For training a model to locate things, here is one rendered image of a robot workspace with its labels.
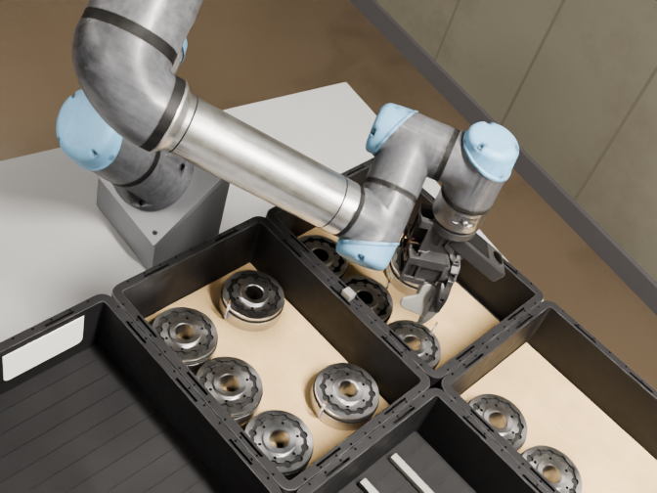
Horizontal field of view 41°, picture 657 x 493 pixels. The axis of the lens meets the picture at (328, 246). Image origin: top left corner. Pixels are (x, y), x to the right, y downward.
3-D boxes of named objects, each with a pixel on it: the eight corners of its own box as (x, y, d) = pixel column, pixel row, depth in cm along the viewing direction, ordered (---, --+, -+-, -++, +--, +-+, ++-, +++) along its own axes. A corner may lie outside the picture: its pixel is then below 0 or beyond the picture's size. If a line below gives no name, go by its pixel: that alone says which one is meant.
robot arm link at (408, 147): (353, 166, 116) (431, 200, 116) (386, 90, 117) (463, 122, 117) (352, 178, 124) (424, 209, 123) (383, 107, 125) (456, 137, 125)
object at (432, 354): (452, 353, 145) (453, 351, 145) (412, 382, 139) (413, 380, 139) (409, 312, 149) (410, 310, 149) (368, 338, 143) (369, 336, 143)
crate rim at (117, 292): (105, 299, 130) (107, 289, 128) (258, 222, 148) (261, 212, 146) (284, 504, 115) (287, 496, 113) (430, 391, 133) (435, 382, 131)
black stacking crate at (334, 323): (103, 337, 137) (108, 291, 128) (248, 260, 154) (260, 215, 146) (270, 534, 122) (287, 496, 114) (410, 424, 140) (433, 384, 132)
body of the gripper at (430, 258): (396, 246, 137) (420, 192, 129) (449, 257, 139) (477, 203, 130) (397, 284, 132) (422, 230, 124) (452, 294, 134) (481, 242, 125)
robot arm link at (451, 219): (489, 183, 127) (495, 224, 121) (477, 205, 130) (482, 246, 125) (439, 172, 126) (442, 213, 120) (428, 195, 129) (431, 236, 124)
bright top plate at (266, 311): (209, 289, 142) (209, 286, 142) (256, 263, 148) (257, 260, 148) (249, 331, 138) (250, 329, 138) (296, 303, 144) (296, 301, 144)
